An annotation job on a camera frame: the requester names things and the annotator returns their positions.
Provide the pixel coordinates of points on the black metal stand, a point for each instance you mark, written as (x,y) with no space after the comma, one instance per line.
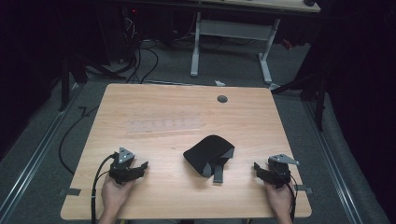
(317,93)
(64,84)

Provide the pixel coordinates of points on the metal floor rail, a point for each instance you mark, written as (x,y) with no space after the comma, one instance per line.
(330,158)
(31,161)

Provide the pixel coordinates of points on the grey tape piece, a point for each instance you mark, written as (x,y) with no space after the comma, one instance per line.
(71,192)
(304,189)

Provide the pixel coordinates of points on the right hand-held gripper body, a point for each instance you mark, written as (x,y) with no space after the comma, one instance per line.
(280,169)

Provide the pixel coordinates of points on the red object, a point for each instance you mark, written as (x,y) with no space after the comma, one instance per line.
(287,44)

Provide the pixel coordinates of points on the round grey table grommet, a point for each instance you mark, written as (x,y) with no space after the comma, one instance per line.
(222,99)

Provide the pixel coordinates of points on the white paper scrap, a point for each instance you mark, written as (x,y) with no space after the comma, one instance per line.
(219,83)

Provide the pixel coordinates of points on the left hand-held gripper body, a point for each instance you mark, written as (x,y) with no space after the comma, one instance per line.
(122,166)

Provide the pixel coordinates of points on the white metal desk frame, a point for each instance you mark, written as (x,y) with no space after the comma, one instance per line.
(230,29)

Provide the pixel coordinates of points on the person's left hand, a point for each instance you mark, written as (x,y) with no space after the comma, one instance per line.
(114,194)

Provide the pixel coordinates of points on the person's right hand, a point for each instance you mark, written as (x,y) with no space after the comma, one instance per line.
(279,200)

